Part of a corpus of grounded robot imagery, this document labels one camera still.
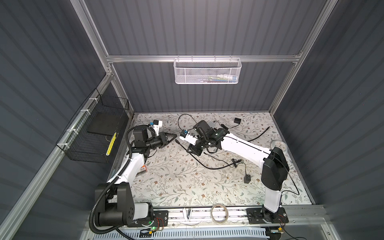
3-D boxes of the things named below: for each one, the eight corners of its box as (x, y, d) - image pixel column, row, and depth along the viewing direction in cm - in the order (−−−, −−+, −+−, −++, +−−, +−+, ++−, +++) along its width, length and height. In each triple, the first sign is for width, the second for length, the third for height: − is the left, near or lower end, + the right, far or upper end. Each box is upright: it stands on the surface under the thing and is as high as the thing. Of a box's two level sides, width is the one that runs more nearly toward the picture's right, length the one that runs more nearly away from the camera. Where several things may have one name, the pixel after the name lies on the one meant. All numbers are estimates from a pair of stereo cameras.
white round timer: (270, 149, 101) (272, 146, 99) (271, 141, 105) (273, 138, 103) (284, 153, 99) (287, 151, 97) (285, 145, 103) (287, 142, 101)
